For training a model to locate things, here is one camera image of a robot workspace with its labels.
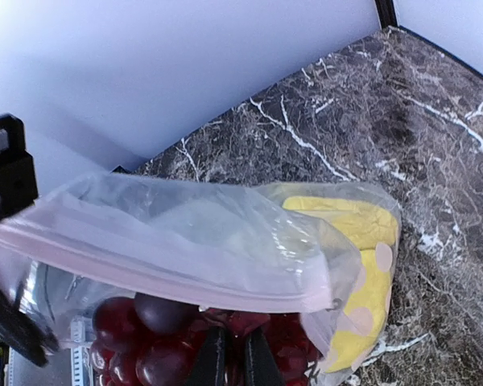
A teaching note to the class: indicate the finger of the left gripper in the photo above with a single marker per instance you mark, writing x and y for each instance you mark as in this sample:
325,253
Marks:
27,319

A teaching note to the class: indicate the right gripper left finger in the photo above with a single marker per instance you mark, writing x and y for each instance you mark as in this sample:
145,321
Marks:
209,367

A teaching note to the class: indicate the dark red toy grapes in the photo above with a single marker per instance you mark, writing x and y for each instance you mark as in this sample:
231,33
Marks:
147,340

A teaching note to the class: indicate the white toy cauliflower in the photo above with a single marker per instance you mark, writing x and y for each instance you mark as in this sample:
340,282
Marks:
254,247

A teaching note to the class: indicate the clear zip top bag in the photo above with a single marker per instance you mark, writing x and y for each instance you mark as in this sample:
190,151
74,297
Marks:
168,282

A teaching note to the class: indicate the left black frame post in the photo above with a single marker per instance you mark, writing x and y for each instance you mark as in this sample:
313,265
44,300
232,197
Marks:
386,13

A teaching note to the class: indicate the white slotted cable duct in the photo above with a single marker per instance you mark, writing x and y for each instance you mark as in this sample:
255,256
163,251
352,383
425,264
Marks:
82,371

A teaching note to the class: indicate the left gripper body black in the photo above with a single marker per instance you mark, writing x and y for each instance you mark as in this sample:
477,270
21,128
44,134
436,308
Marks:
18,186

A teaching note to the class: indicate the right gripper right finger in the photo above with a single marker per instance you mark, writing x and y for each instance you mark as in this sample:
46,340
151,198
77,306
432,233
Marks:
260,366

